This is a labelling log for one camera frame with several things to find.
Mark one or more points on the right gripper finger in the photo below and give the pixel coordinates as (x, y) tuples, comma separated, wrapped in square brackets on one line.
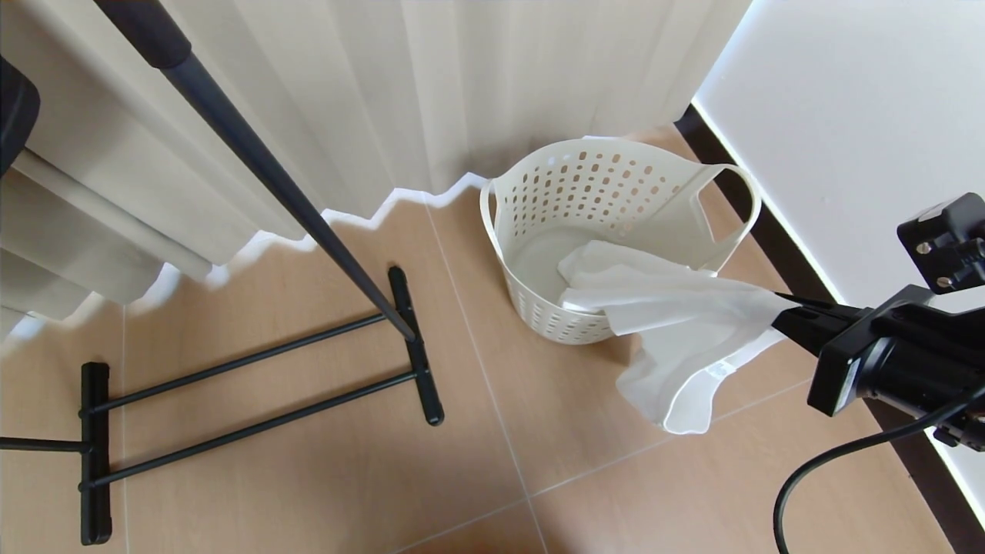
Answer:
[(827, 303), (819, 329)]

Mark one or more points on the white printed t-shirt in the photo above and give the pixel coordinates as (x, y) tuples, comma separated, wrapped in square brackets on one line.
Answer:
[(677, 346)]

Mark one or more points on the black clothes rack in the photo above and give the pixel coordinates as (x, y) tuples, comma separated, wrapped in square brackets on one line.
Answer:
[(96, 462)]

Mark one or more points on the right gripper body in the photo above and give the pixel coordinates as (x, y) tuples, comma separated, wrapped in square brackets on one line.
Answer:
[(900, 369)]

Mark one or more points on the white laundry basket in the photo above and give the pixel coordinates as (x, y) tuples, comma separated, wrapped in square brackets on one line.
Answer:
[(585, 185)]

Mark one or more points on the beige curtain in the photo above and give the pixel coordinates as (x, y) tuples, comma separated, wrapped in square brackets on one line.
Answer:
[(462, 77)]

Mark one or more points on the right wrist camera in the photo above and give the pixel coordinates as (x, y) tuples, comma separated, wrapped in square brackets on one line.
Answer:
[(946, 246)]

